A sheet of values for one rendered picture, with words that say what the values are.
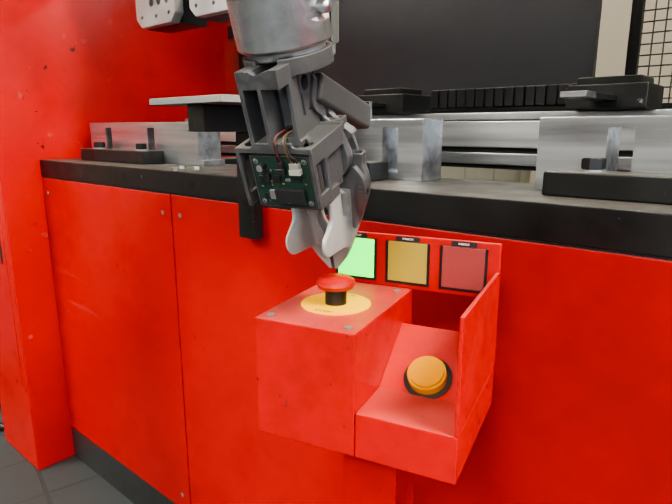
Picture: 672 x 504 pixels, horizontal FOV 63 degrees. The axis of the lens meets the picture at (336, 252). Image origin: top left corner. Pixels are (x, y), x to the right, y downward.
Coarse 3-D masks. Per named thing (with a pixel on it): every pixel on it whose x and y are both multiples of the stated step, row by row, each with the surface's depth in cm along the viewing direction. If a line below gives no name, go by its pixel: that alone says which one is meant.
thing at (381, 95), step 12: (360, 96) 115; (372, 96) 113; (384, 96) 112; (396, 96) 110; (408, 96) 110; (420, 96) 113; (372, 108) 114; (384, 108) 112; (396, 108) 110; (408, 108) 111; (420, 108) 114
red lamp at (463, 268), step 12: (444, 252) 59; (456, 252) 58; (468, 252) 58; (480, 252) 57; (444, 264) 59; (456, 264) 58; (468, 264) 58; (480, 264) 57; (444, 276) 59; (456, 276) 59; (468, 276) 58; (480, 276) 57; (468, 288) 58; (480, 288) 58
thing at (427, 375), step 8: (416, 360) 54; (424, 360) 54; (432, 360) 54; (440, 360) 54; (408, 368) 54; (416, 368) 54; (424, 368) 53; (432, 368) 53; (440, 368) 53; (408, 376) 53; (416, 376) 53; (424, 376) 53; (432, 376) 53; (440, 376) 52; (416, 384) 52; (424, 384) 52; (432, 384) 52; (440, 384) 52; (424, 392) 52; (432, 392) 52
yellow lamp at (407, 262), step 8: (392, 248) 61; (400, 248) 61; (408, 248) 60; (416, 248) 60; (424, 248) 60; (392, 256) 61; (400, 256) 61; (408, 256) 61; (416, 256) 60; (424, 256) 60; (392, 264) 62; (400, 264) 61; (408, 264) 61; (416, 264) 60; (424, 264) 60; (392, 272) 62; (400, 272) 61; (408, 272) 61; (416, 272) 61; (424, 272) 60; (400, 280) 62; (408, 280) 61; (416, 280) 61; (424, 280) 60
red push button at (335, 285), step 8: (320, 280) 55; (328, 280) 54; (336, 280) 54; (344, 280) 54; (352, 280) 55; (320, 288) 55; (328, 288) 54; (336, 288) 54; (344, 288) 54; (352, 288) 55; (328, 296) 55; (336, 296) 55; (344, 296) 55; (328, 304) 55; (336, 304) 55; (344, 304) 56
